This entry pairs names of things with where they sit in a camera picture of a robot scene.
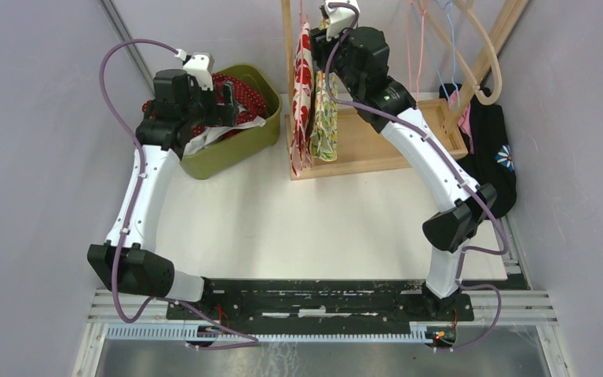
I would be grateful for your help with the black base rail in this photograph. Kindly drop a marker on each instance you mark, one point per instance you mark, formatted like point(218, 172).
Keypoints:
point(328, 307)

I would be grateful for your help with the dark red polka-dot garment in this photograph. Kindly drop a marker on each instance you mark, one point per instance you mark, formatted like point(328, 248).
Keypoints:
point(244, 99)

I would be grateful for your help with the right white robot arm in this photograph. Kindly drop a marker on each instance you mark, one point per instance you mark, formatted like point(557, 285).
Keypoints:
point(462, 202)

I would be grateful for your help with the red poppy print garment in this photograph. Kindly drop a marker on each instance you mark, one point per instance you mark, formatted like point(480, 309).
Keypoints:
point(301, 101)

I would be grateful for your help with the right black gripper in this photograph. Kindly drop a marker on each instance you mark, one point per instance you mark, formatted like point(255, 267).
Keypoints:
point(321, 47)

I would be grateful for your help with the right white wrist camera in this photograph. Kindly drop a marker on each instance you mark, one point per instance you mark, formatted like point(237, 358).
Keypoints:
point(339, 15)

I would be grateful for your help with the yellow floral print garment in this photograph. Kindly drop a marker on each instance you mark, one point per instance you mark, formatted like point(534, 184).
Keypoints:
point(323, 139)

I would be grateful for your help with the white garment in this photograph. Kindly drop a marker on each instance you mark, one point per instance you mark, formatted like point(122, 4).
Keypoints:
point(205, 137)

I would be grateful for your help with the black garment with flower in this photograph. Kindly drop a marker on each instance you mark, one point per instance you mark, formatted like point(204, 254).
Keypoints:
point(490, 157)

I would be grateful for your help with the wooden clothes rack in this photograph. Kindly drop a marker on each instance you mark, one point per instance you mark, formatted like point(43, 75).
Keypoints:
point(362, 150)

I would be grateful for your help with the white slotted cable duct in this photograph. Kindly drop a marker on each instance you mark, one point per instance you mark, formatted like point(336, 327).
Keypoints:
point(205, 333)

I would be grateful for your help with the blue wire hanger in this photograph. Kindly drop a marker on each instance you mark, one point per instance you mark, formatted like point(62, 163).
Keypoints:
point(446, 7)

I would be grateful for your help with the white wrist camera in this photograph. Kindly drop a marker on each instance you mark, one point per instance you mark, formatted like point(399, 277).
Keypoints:
point(200, 66)
point(339, 15)

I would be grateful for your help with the green plastic basket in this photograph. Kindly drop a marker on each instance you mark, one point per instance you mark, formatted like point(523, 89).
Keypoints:
point(234, 149)

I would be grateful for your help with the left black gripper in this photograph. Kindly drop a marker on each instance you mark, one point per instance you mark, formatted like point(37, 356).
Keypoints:
point(221, 115)

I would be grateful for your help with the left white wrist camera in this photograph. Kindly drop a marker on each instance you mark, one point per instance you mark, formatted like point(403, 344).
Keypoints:
point(200, 66)

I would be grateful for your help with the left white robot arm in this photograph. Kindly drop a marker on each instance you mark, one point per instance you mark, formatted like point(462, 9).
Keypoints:
point(126, 261)

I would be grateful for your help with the cream plastic hanger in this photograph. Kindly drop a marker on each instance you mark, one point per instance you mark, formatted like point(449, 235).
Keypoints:
point(483, 79)

